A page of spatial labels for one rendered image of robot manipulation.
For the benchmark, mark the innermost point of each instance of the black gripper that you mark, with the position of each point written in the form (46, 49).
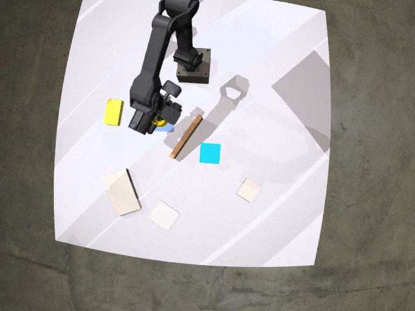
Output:
(171, 89)

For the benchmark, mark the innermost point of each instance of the yellow rectangular block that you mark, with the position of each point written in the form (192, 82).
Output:
(113, 113)

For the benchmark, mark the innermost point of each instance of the yellow cup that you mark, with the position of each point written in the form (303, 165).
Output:
(161, 123)

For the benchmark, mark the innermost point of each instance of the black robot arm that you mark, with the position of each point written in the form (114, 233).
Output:
(145, 94)

